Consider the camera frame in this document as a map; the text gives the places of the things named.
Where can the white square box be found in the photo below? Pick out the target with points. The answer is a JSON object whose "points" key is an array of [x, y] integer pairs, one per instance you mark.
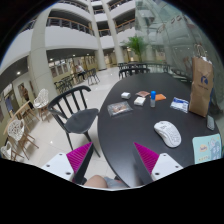
{"points": [[139, 101]]}

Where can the brown flat packet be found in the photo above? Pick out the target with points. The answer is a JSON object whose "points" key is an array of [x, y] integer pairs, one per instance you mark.
{"points": [[142, 93]]}

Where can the light wooden table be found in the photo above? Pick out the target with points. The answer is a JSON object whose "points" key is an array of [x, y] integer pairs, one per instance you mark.
{"points": [[24, 109]]}

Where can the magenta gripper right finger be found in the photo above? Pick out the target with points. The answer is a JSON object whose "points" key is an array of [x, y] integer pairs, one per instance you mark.
{"points": [[152, 166]]}

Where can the brown paper bag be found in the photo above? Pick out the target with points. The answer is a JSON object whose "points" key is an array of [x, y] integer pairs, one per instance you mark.
{"points": [[202, 85]]}

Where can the standing person dark clothes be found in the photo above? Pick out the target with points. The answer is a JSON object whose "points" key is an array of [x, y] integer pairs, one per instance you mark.
{"points": [[24, 92]]}

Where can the small white box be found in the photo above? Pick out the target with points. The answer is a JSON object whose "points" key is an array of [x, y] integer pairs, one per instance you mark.
{"points": [[125, 95]]}

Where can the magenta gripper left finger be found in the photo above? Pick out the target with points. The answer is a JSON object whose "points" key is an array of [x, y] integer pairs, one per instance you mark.
{"points": [[71, 166]]}

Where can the white lattice chair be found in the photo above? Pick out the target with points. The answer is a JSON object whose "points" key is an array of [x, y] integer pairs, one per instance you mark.
{"points": [[18, 135], [41, 102]]}

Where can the potted palm plant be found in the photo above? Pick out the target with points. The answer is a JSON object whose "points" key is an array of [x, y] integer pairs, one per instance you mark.
{"points": [[136, 44]]}

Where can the person knee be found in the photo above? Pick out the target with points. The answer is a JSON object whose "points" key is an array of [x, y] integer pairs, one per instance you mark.
{"points": [[96, 181]]}

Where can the light blue illustrated booklet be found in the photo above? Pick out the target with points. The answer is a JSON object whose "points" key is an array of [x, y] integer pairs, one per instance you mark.
{"points": [[207, 148]]}

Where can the orange packet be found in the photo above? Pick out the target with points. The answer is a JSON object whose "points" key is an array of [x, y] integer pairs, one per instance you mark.
{"points": [[160, 97]]}

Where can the white perforated computer mouse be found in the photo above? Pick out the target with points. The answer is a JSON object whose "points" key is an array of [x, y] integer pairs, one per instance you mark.
{"points": [[169, 133]]}

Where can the white lattice chair near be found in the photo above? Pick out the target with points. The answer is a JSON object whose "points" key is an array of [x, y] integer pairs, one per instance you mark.
{"points": [[18, 135]]}

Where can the blue white tissue pack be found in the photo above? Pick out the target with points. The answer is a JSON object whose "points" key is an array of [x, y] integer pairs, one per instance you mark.
{"points": [[179, 104]]}

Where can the seated person in white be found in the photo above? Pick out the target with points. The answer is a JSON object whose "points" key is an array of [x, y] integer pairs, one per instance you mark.
{"points": [[80, 71]]}

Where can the black chairs behind table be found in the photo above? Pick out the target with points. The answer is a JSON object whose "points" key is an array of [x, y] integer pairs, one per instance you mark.
{"points": [[128, 69]]}

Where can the black wooden chair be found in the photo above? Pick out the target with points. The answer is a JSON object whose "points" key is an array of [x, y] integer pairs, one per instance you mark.
{"points": [[70, 111]]}

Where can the clear plastic snack bag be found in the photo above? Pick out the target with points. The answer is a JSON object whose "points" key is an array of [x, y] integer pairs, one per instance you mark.
{"points": [[118, 108]]}

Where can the blue capped small bottle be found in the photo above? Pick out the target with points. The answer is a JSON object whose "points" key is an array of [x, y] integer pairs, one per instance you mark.
{"points": [[152, 98]]}

